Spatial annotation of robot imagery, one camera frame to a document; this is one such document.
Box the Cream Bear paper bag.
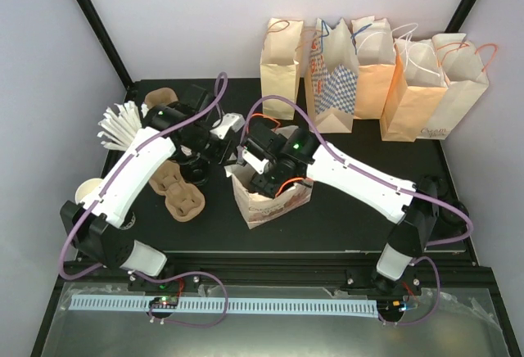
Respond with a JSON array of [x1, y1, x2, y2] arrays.
[[224, 113, 315, 230]]

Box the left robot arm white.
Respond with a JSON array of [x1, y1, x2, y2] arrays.
[[58, 74, 245, 291]]

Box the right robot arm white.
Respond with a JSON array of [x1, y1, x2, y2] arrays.
[[239, 123, 439, 294]]

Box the back pulp cup carrier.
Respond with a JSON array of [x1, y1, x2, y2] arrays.
[[144, 88, 178, 109]]

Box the white wrapped straws bundle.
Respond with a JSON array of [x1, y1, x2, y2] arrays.
[[97, 102, 149, 151]]

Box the plain beige paper bag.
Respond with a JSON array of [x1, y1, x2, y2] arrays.
[[260, 18, 304, 103]]

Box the blue checkered paper bag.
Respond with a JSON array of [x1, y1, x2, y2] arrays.
[[305, 18, 359, 133]]

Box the orange bag behind right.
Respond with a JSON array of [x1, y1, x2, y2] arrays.
[[380, 23, 448, 142]]

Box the right Cream Bear bag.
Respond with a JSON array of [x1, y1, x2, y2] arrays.
[[418, 33, 498, 140]]

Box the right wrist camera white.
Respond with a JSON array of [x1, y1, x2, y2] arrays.
[[240, 147, 269, 174]]

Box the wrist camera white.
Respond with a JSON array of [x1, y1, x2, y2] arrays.
[[240, 147, 269, 174], [210, 113, 245, 140]]

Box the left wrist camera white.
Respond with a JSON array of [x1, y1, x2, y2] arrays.
[[210, 113, 245, 140]]

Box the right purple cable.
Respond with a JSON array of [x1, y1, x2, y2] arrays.
[[245, 94, 475, 328]]

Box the orange bag white handles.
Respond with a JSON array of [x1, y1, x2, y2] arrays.
[[351, 16, 397, 120]]

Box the pale blue cable duct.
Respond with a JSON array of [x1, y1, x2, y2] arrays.
[[69, 295, 378, 319]]

